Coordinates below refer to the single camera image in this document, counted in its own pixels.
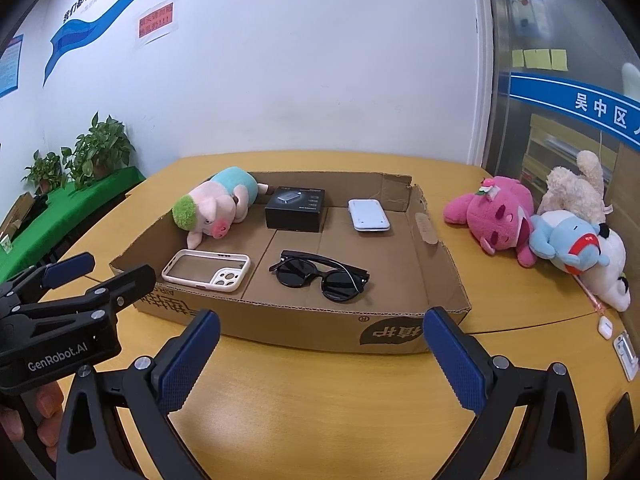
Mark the cardboard boxes on side table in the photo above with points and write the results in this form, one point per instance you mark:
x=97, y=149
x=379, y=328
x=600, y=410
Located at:
x=19, y=217

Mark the white dog plush toy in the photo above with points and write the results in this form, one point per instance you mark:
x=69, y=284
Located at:
x=608, y=285

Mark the white clear phone case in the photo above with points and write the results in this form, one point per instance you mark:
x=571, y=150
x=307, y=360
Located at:
x=214, y=271

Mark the brown cardboard tray box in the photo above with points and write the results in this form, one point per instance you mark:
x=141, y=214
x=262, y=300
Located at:
x=410, y=270

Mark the green covered side table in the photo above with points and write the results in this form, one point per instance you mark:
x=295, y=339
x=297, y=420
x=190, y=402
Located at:
x=68, y=211

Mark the blue framed wall poster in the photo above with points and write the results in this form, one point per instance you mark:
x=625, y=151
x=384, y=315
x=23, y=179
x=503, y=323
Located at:
x=10, y=65

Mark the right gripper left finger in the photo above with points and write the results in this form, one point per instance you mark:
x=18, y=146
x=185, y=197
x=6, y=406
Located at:
x=93, y=443

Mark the white power bank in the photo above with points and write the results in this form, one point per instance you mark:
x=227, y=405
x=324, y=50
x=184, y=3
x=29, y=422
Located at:
x=368, y=215

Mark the small potted green plant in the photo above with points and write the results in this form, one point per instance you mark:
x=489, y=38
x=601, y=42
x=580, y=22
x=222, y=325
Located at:
x=46, y=173

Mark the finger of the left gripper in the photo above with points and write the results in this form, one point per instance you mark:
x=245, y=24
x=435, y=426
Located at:
x=30, y=285
x=110, y=297

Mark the large potted green plant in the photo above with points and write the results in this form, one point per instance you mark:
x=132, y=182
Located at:
x=97, y=153

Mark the yellow sticky notes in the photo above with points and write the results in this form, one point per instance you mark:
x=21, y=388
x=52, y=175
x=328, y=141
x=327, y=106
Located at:
x=540, y=59

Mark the white earbuds case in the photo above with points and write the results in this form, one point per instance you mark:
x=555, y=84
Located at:
x=605, y=327

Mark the pink pig plush toy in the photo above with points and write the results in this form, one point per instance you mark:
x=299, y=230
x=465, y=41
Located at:
x=213, y=206

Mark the black charger box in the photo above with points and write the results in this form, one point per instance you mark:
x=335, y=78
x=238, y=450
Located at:
x=295, y=209

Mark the white rectangular card tag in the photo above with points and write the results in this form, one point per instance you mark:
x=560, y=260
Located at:
x=627, y=356

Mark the beige teddy plush toy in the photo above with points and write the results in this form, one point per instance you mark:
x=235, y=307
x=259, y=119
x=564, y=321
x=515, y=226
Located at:
x=582, y=194

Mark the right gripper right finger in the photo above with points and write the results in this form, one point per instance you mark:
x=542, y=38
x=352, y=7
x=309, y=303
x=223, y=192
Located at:
x=550, y=443

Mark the red wall notice sign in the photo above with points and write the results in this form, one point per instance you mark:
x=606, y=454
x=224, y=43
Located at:
x=156, y=23

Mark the black sunglasses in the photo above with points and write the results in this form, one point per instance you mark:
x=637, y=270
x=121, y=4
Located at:
x=339, y=281

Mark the pink bear plush toy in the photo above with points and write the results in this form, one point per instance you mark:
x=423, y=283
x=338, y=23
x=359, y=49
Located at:
x=498, y=215

